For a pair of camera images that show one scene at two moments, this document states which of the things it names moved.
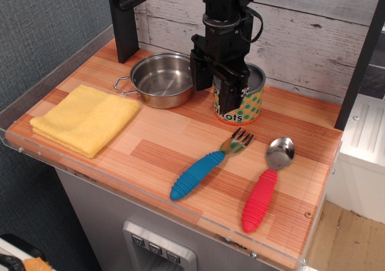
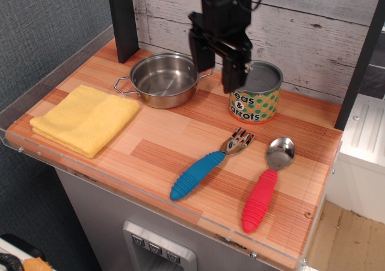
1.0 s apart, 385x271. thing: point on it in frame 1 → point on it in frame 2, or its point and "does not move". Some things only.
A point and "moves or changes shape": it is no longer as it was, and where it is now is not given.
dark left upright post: [124, 21] does not move
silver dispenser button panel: [150, 251] does not move
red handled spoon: [280, 152] does not move
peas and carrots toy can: [249, 109] moves or changes shape
